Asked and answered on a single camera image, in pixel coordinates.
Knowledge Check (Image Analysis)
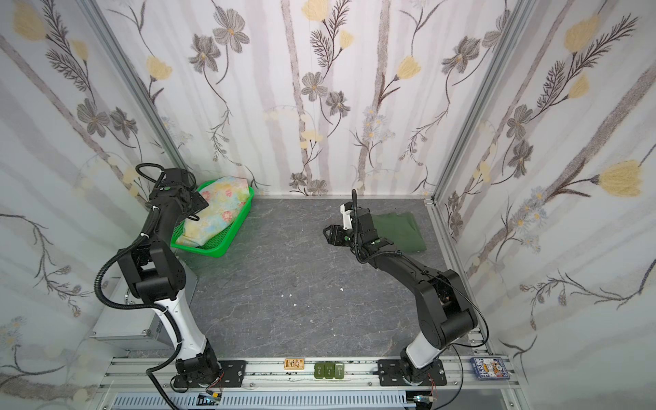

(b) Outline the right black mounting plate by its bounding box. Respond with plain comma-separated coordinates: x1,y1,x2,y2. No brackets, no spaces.
375,359,448,387

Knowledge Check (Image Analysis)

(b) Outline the black mounting plate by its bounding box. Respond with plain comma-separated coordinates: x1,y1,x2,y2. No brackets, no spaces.
375,359,448,387
217,360,248,389

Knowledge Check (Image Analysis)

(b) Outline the floral pastel skirt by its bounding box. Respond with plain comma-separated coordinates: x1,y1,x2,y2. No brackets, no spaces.
175,176,251,248

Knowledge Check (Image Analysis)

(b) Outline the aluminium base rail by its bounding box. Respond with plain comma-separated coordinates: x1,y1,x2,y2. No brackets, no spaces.
96,355,521,393

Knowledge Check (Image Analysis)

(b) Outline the green tag block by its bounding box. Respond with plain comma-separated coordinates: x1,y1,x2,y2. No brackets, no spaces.
314,361,345,380

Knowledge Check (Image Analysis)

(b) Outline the silver aluminium case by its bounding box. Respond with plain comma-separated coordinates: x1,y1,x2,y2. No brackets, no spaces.
92,267,206,355

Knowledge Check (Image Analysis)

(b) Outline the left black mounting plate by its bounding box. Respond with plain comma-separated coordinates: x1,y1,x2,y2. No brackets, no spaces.
217,360,248,389

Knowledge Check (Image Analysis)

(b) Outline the small wooden tag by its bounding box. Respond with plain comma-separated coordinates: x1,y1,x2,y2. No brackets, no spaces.
284,358,305,372

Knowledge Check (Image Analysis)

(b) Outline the green skirt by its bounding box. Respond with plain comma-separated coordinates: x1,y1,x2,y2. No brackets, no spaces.
372,212,427,253

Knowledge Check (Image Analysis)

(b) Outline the green plastic basket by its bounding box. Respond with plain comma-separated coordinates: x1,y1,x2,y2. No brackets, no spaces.
170,178,256,258

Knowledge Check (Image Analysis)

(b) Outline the white vented cable duct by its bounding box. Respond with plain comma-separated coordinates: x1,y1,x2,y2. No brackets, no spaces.
109,391,416,410

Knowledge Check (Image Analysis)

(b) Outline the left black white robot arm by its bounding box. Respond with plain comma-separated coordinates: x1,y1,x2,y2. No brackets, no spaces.
94,162,223,388

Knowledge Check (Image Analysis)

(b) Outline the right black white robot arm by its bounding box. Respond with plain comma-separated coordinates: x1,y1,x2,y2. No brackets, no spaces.
323,190,478,384

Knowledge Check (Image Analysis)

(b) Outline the blue patterned card box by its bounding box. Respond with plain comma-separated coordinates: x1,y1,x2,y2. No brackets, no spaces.
470,356,511,381

